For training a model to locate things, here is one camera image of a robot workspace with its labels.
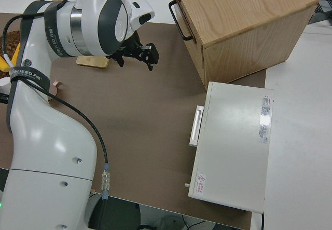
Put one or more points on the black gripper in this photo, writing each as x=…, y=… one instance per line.
x=132, y=48

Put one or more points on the brown table mat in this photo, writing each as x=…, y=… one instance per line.
x=142, y=110

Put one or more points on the yellow corn cob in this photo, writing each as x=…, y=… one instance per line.
x=16, y=52

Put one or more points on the wicker basket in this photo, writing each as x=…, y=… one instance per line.
x=11, y=39

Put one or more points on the yellow banana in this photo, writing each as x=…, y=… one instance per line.
x=3, y=65

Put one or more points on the pink mug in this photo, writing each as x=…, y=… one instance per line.
x=54, y=91

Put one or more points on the white toaster oven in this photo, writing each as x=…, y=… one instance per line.
x=233, y=141

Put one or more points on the wooden cabinet box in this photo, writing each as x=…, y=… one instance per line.
x=246, y=19

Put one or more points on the white cup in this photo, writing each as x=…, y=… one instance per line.
x=3, y=83

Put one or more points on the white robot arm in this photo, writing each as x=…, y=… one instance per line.
x=46, y=149

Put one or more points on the bamboo stand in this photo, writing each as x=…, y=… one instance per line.
x=90, y=61

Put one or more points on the black mesh object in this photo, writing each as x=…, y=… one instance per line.
x=321, y=9

